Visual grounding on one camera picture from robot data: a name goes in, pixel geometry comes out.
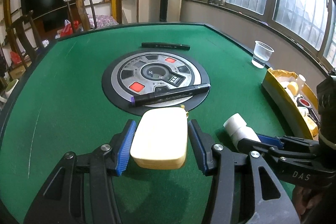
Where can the clear plastic water cup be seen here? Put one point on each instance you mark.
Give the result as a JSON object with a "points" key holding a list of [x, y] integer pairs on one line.
{"points": [[261, 54]]}

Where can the yellow round jar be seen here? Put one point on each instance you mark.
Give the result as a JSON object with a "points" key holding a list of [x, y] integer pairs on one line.
{"points": [[293, 88]]}

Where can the purple capped black marker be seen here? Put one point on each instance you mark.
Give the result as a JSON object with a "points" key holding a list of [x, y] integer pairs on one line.
{"points": [[171, 94]]}

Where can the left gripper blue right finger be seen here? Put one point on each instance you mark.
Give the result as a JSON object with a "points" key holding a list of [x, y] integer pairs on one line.
{"points": [[200, 142]]}

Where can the wooden chair centre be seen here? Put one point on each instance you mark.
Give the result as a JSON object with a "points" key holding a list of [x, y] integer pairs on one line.
{"points": [[84, 19]]}

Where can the yellow taped white tray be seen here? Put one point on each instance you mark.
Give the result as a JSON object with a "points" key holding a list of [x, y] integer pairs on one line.
{"points": [[304, 123]]}

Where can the person right hand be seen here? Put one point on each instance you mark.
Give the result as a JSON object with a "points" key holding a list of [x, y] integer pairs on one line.
{"points": [[304, 199]]}

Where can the white bottle red text label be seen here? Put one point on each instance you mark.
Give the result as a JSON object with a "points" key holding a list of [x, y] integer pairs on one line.
{"points": [[237, 129]]}

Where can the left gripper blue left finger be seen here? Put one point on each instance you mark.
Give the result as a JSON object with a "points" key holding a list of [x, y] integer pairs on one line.
{"points": [[123, 145]]}

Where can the round mahjong table control panel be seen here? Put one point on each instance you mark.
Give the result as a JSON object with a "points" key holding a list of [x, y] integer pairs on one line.
{"points": [[151, 71]]}

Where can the wooden chair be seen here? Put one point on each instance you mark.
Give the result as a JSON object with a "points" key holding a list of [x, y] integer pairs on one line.
{"points": [[18, 27], [84, 19]]}

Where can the black electrical tape roll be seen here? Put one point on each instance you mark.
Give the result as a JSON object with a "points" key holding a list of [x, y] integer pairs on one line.
{"points": [[302, 102]]}

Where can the red plastic bag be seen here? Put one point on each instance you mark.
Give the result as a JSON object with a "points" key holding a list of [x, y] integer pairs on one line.
{"points": [[69, 28]]}

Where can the cream yellow plastic case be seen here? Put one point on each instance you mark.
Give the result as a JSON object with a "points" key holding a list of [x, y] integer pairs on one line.
{"points": [[160, 140]]}

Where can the small white pill bottle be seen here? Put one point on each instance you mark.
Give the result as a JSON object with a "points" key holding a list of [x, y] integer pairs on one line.
{"points": [[300, 80]]}

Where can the wooden chair left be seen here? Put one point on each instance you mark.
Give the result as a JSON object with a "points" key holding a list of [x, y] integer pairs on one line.
{"points": [[18, 27]]}

